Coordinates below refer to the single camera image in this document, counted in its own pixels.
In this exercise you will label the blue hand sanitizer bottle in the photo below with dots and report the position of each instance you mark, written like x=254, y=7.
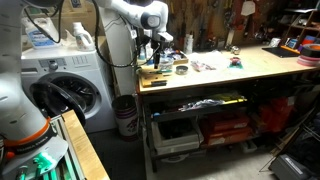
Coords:
x=142, y=55

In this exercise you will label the green and white brush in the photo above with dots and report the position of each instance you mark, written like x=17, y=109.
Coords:
x=165, y=71

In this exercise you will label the white plastic storage bin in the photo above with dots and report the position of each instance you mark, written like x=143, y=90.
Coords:
x=176, y=145

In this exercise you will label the black hard case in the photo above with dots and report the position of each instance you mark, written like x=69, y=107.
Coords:
x=286, y=168

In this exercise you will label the black and orange tape roll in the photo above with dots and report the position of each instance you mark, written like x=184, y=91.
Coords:
x=311, y=50

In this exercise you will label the brown wooden cutting board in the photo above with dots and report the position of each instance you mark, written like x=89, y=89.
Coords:
x=146, y=80

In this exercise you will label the small black flat device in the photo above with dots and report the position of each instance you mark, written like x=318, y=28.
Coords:
x=159, y=83

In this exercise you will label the white front-load washing machine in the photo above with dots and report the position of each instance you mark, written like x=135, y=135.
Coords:
x=83, y=66

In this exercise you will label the green robot mounting clamp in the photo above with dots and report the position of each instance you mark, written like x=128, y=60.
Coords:
x=43, y=161

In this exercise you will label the pink tape roll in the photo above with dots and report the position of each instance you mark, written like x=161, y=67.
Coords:
x=308, y=61

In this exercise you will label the printed round waste bin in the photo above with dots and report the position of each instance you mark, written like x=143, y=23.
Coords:
x=126, y=120

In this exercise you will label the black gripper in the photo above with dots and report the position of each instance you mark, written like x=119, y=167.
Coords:
x=156, y=45

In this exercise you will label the red toolbox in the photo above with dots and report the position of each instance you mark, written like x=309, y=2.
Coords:
x=226, y=128

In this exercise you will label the red bag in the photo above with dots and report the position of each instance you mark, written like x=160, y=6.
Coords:
x=276, y=115

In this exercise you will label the brown pegboard with tools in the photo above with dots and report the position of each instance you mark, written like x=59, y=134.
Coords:
x=213, y=20

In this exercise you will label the wooden workbench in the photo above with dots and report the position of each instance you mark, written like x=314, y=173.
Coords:
x=173, y=115

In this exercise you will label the red and teal small item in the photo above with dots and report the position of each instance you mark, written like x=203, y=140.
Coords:
x=235, y=61

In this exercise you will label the shallow wooden tray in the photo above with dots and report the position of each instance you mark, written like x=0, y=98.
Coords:
x=181, y=61

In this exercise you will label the black flat tray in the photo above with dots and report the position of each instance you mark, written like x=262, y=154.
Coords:
x=280, y=51

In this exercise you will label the yellow and black long tool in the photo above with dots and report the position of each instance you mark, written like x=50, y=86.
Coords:
x=233, y=99

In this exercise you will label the shiny metal fitting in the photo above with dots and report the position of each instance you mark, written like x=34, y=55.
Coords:
x=235, y=50

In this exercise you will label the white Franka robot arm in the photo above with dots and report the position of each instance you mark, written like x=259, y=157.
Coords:
x=16, y=100

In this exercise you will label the clear plastic container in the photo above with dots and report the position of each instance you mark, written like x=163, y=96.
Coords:
x=167, y=64

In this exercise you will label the red tape roll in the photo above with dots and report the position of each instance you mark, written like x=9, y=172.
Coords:
x=308, y=42

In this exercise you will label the white plastic bottle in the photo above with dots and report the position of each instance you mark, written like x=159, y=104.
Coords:
x=189, y=45

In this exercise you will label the large white detergent jug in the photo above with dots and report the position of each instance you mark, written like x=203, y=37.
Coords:
x=40, y=38

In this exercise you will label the white flat hanging tool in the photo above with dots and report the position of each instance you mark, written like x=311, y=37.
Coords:
x=247, y=8

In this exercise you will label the wooden cubby shelf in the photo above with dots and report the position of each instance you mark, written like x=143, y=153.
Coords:
x=308, y=29

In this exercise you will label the small white detergent bottle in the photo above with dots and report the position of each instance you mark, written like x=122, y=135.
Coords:
x=83, y=40

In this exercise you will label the clear plastic bag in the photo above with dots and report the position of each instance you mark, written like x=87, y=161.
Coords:
x=213, y=60

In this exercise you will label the crumpled grey cloth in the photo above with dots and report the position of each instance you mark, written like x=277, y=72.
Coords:
x=200, y=104

